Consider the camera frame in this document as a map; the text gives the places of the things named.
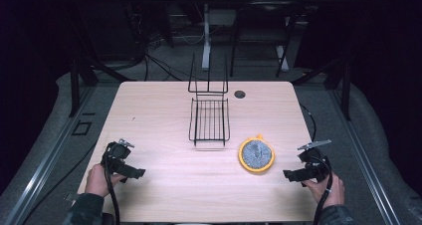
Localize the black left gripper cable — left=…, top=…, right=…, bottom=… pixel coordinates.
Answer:
left=103, top=158, right=121, bottom=225

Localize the aluminium floor rail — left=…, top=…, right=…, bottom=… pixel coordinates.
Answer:
left=2, top=85, right=98, bottom=225
left=327, top=88, right=403, bottom=225

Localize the black cable beside table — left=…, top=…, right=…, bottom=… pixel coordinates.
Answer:
left=299, top=103, right=317, bottom=143

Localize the black floor cable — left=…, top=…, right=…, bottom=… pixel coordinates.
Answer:
left=19, top=140, right=98, bottom=225

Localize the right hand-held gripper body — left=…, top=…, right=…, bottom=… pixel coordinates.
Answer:
left=297, top=138, right=332, bottom=183

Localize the black wire rack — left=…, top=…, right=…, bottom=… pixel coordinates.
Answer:
left=187, top=51, right=231, bottom=147

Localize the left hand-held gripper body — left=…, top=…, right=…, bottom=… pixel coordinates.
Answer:
left=101, top=137, right=135, bottom=177

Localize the white desk leg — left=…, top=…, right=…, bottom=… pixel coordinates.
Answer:
left=275, top=17, right=291, bottom=71
left=201, top=3, right=213, bottom=71

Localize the tangle of floor cables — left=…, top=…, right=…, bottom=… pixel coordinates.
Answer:
left=124, top=2, right=207, bottom=83

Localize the black metal stand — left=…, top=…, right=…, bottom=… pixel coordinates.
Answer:
left=65, top=5, right=137, bottom=118
left=291, top=51, right=353, bottom=121

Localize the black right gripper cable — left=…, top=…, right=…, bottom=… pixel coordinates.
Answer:
left=312, top=155, right=334, bottom=225

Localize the black chair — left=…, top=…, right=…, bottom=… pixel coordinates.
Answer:
left=229, top=0, right=301, bottom=79

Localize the yellow round grey-centred pad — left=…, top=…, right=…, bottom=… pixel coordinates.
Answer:
left=237, top=133, right=277, bottom=174

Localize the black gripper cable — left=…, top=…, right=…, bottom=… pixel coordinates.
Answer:
left=103, top=158, right=121, bottom=225
left=312, top=155, right=334, bottom=225

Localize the person's left hand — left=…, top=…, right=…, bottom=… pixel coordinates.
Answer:
left=84, top=162, right=126, bottom=199

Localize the person's right hand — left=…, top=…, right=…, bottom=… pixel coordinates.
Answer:
left=302, top=172, right=346, bottom=210

